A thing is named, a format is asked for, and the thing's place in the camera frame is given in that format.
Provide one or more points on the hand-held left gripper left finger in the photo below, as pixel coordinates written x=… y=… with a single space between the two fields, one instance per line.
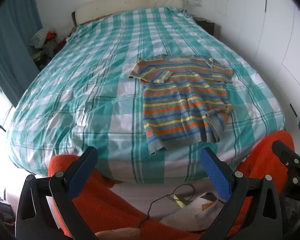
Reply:
x=76 y=180

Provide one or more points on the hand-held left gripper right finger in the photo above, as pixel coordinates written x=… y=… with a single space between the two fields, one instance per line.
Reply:
x=217 y=175

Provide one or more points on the striped knit sweater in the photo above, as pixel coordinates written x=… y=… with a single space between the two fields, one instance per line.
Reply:
x=180 y=100

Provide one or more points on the pile of clothes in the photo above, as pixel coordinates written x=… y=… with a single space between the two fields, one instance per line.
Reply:
x=43 y=42

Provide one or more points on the orange fleece clothing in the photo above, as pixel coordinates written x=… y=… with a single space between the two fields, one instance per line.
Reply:
x=102 y=205

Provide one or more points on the yellow-green small box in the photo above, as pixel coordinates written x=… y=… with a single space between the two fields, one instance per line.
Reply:
x=181 y=201

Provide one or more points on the white paper bag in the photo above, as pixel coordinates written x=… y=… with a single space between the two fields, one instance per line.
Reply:
x=190 y=217

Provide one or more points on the bed with green plaid sheet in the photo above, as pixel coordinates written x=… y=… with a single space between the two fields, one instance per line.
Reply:
x=77 y=92

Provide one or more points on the white wardrobe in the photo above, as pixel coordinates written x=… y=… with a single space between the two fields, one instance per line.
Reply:
x=272 y=35

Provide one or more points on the dark nightstand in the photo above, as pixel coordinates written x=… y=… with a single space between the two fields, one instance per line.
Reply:
x=207 y=25

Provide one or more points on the teal curtain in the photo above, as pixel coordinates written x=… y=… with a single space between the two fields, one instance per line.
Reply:
x=12 y=42

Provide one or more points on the cream padded headboard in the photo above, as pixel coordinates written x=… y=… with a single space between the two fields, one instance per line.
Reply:
x=130 y=3

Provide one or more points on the blue wall stickers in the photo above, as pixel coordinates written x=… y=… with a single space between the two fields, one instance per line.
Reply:
x=196 y=2

